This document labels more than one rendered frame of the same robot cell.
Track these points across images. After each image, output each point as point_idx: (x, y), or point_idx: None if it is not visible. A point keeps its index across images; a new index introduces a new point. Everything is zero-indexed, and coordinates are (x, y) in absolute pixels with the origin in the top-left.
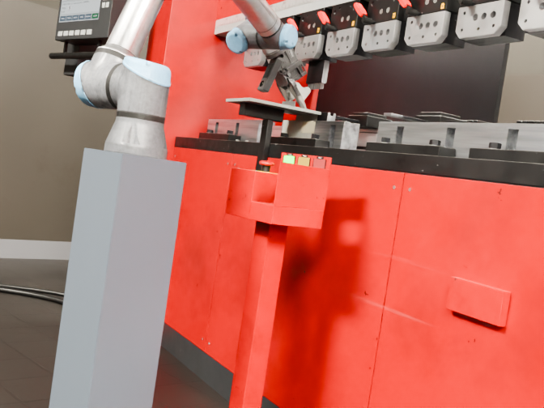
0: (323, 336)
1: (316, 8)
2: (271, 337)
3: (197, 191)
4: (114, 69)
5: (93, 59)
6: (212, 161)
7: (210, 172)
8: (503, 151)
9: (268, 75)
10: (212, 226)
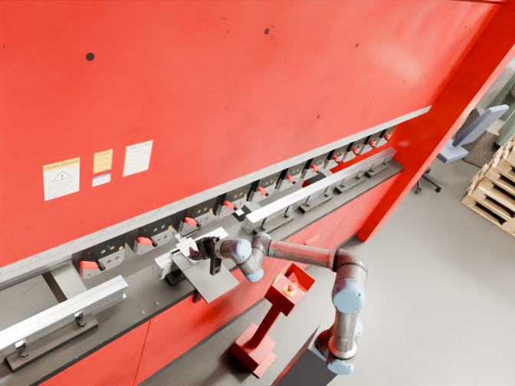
0: (243, 297)
1: (208, 199)
2: (206, 326)
3: (85, 375)
4: (356, 341)
5: (355, 356)
6: (112, 346)
7: (109, 352)
8: (315, 206)
9: (221, 263)
10: (126, 360)
